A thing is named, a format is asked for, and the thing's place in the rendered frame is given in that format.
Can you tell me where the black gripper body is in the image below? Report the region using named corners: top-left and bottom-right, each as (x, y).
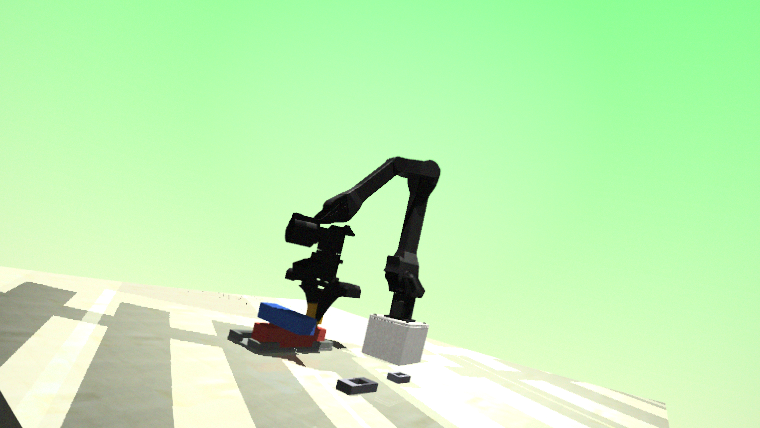
top-left (285, 250), bottom-right (361, 298)

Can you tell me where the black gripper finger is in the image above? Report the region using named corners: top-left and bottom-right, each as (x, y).
top-left (298, 285), bottom-right (323, 306)
top-left (315, 291), bottom-right (341, 322)

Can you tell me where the blue bar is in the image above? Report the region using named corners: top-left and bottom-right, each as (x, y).
top-left (257, 302), bottom-right (317, 336)

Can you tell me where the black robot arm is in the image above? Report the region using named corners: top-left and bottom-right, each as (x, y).
top-left (284, 156), bottom-right (441, 322)

